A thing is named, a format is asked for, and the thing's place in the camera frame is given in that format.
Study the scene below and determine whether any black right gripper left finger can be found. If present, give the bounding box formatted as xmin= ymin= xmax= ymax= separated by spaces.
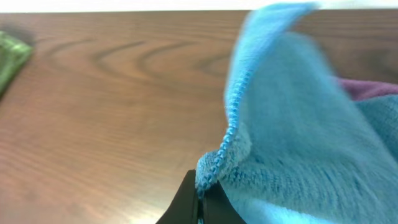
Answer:
xmin=156 ymin=170 xmax=198 ymax=224

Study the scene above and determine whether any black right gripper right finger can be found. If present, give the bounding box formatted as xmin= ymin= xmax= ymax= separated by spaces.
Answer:
xmin=201 ymin=182 xmax=246 ymax=224

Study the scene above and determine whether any blue microfiber cloth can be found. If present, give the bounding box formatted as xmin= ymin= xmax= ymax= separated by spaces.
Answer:
xmin=195 ymin=2 xmax=397 ymax=223

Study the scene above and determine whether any crumpled purple cloth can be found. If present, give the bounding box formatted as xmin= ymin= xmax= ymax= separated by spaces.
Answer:
xmin=338 ymin=78 xmax=397 ymax=101

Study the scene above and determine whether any green folded cloth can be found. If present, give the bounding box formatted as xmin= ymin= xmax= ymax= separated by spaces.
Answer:
xmin=1 ymin=31 xmax=33 ymax=95

